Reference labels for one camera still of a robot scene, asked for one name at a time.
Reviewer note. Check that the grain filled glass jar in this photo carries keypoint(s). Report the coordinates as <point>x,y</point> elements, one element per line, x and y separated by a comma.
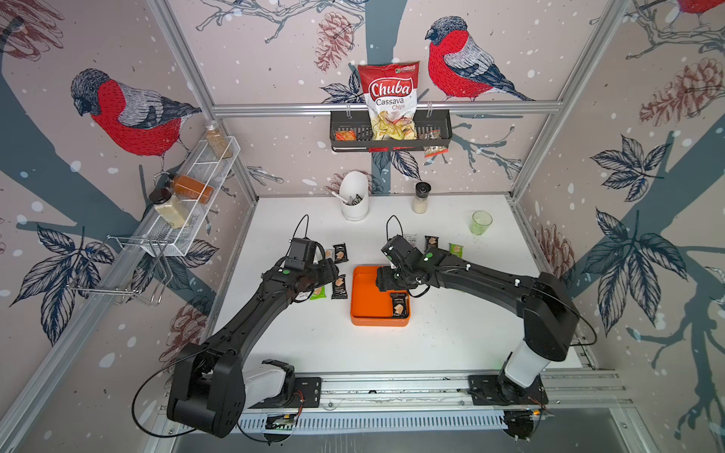
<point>218,141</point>

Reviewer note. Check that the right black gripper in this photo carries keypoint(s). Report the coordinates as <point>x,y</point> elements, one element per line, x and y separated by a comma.
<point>381,280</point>

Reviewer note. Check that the glass spice jar black lid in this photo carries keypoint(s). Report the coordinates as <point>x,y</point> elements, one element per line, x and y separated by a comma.
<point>422,193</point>

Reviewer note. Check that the red Chuba chips bag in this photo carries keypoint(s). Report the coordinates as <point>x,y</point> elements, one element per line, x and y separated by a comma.
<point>390,93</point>

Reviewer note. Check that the metal wire rack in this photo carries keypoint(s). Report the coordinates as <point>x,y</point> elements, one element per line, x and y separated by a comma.
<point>140,271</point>

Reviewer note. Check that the orange storage box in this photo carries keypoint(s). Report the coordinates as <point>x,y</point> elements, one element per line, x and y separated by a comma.
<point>369,306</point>

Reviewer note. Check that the black cookie packet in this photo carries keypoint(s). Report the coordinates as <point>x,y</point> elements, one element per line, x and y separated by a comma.
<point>340,253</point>
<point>432,242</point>
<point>400,305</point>
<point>339,288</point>

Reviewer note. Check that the white utensil holder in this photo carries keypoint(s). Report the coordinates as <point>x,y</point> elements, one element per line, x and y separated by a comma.
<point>352,189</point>

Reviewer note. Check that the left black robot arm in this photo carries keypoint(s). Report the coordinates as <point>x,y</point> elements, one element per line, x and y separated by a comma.
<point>208,391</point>

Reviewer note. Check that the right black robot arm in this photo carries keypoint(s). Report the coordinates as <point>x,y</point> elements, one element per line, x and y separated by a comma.
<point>548,313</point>

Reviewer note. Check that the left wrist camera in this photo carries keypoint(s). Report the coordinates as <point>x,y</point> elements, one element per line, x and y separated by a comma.
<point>303,254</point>

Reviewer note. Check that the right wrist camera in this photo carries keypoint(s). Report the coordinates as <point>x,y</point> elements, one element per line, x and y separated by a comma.
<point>401,253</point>

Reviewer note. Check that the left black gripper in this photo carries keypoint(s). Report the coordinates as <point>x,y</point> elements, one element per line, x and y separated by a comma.
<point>329,271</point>

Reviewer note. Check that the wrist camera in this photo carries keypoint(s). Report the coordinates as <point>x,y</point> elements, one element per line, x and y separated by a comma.
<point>401,253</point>
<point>303,254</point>

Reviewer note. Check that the green translucent cup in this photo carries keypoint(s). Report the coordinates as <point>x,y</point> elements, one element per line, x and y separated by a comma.
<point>481,221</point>

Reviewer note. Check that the white wire wall shelf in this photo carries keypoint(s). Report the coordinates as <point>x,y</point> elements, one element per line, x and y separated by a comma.
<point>207,173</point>

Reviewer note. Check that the orange sauce bottle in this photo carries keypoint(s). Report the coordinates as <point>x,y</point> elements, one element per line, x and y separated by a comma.
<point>186,187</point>

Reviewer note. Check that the white drycake cookie packet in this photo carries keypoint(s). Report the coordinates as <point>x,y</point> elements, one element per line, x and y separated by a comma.
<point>412,239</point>

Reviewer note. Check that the green cookie packet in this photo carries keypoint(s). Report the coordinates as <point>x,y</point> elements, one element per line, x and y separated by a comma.
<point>456,250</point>
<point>319,293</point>

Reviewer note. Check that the black hanging wire basket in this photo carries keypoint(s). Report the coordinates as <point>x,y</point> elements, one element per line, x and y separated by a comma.
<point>356,131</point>

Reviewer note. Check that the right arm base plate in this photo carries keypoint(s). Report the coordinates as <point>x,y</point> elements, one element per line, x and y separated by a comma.
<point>493,390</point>

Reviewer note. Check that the pale yellow block jar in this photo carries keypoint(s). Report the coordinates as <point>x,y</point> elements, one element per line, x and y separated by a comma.
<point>172,210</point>

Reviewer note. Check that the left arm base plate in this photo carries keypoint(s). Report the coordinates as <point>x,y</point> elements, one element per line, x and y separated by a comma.
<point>305,393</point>

